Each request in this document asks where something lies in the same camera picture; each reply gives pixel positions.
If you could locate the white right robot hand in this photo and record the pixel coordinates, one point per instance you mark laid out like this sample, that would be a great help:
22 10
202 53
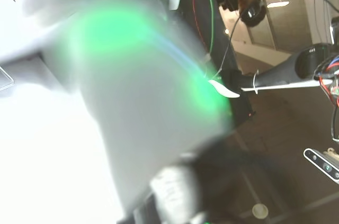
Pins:
137 89

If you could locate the black headphones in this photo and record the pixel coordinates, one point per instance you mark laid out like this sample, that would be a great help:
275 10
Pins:
251 12

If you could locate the round white ceiling fixture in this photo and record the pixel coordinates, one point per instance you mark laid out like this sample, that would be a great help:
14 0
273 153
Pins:
260 211

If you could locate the silver depth camera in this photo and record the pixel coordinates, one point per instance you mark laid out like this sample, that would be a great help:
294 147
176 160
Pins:
321 164

